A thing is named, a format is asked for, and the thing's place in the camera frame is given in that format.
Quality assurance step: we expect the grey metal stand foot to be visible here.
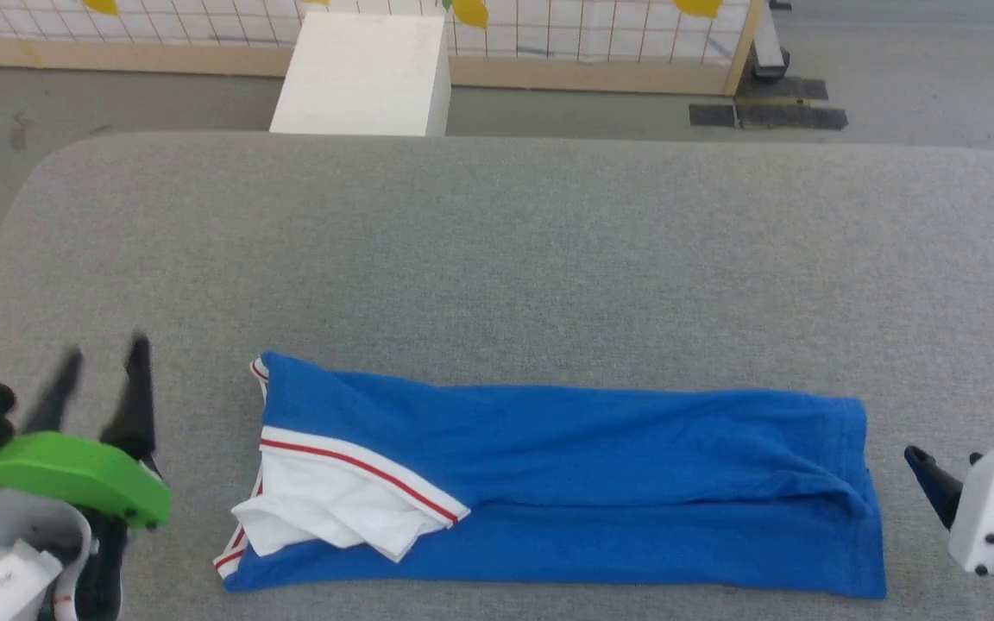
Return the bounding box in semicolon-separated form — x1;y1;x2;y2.
751;0;792;81

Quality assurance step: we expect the white box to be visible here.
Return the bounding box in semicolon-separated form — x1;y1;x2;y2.
268;11;453;138

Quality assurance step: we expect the grey fabric sofa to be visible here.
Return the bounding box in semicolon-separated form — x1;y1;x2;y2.
0;130;994;621

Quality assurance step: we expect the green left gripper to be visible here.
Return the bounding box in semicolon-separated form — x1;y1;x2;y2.
0;333;173;530

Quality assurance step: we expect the small dark floor mat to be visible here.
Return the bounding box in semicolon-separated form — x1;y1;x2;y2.
689;103;738;129

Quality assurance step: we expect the blue shirt white red trim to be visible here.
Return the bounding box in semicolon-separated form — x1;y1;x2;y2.
212;351;888;600

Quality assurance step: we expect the wooden framed grid panel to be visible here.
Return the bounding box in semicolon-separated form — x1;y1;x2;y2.
0;0;767;97

